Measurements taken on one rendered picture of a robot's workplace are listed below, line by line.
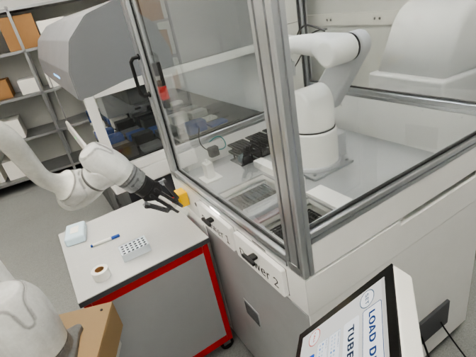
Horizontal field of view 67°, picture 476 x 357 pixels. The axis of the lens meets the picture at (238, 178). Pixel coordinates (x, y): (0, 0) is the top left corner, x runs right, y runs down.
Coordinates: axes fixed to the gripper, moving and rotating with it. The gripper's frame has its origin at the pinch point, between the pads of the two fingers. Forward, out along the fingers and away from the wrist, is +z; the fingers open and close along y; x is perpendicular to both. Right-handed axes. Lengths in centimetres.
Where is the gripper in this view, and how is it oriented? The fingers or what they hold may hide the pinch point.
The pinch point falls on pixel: (180, 209)
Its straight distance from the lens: 141.1
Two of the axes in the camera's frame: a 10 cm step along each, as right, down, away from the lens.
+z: 6.3, 5.0, 6.0
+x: -5.1, -3.2, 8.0
